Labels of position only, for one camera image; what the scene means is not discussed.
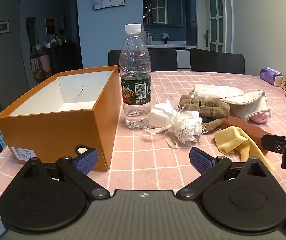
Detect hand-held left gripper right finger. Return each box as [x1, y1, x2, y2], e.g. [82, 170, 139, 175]
[177, 147, 268, 200]

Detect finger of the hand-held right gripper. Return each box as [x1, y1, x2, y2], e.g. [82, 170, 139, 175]
[261, 134, 286, 170]

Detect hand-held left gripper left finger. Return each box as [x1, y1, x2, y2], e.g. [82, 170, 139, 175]
[20, 146, 110, 200]

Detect brown cloth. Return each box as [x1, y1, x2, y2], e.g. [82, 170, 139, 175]
[220, 117, 272, 153]

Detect yellow cloth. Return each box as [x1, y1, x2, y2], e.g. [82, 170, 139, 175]
[213, 126, 276, 172]

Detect orange cardboard box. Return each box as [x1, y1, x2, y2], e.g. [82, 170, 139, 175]
[0, 65, 123, 172]

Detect brown plush toy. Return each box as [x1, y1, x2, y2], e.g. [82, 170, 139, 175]
[178, 94, 231, 135]

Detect pink white knitted scrunchie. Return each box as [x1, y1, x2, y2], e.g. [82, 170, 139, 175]
[249, 111, 270, 125]

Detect pink checked tablecloth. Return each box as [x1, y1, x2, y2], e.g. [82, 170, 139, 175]
[0, 70, 286, 230]

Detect purple tissue pack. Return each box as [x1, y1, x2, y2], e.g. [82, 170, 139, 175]
[260, 67, 283, 85]

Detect white plastic bag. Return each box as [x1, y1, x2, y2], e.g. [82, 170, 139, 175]
[190, 84, 245, 98]

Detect black chair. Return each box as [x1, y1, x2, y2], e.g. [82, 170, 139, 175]
[190, 48, 245, 75]
[108, 48, 178, 73]

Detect dark cabinet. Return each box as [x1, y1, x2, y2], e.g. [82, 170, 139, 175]
[49, 42, 83, 75]

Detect clear plastic water bottle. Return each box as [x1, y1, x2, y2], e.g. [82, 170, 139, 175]
[119, 24, 151, 130]

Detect hanging pink bags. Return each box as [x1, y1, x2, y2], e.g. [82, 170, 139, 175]
[30, 44, 53, 81]

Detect white console table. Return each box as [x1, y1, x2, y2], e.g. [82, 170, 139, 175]
[147, 44, 197, 71]

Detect white glazed door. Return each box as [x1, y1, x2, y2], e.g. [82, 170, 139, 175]
[203, 0, 233, 53]

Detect dark framed picture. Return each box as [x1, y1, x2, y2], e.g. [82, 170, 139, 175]
[45, 18, 56, 34]

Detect wall mirror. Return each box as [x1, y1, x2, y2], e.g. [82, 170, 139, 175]
[147, 0, 183, 26]

